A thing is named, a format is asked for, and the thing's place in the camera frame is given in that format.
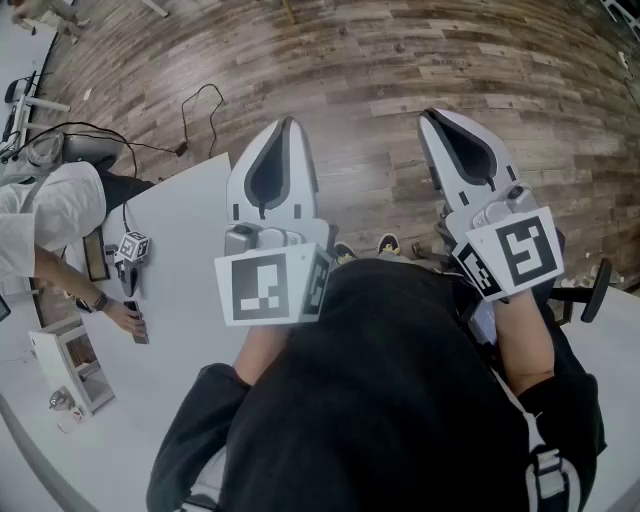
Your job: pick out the person's black shirt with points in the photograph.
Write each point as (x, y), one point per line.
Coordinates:
(375, 400)

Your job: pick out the person's shoe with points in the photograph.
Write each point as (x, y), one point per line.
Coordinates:
(389, 244)
(345, 254)

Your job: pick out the small silver metal cup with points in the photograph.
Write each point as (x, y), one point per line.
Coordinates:
(60, 400)

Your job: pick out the grey office chair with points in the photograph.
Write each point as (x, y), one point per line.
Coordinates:
(92, 150)

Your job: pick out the black smartphone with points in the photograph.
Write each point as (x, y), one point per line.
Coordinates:
(139, 332)

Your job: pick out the small white object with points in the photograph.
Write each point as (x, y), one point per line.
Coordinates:
(65, 427)

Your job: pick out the white open cabinet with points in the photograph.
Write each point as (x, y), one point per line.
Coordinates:
(60, 360)

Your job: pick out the black tablet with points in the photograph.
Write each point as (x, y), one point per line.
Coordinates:
(4, 309)

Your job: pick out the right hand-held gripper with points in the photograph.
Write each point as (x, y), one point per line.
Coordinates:
(525, 250)

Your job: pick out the spare hand-held gripper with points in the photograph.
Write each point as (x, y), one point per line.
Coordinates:
(131, 255)

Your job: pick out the person's right shoe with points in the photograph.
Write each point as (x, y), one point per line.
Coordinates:
(389, 244)

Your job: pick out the person's right forearm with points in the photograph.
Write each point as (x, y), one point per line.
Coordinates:
(520, 340)

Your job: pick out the white table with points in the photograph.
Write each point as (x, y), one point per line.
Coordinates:
(25, 107)

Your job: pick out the person's left shoe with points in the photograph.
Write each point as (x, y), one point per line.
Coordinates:
(345, 254)

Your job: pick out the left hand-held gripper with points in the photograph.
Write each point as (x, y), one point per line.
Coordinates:
(260, 290)

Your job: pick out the person's left forearm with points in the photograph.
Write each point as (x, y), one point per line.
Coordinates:
(265, 350)

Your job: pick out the black office chair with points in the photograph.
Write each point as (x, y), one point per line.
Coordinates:
(597, 290)

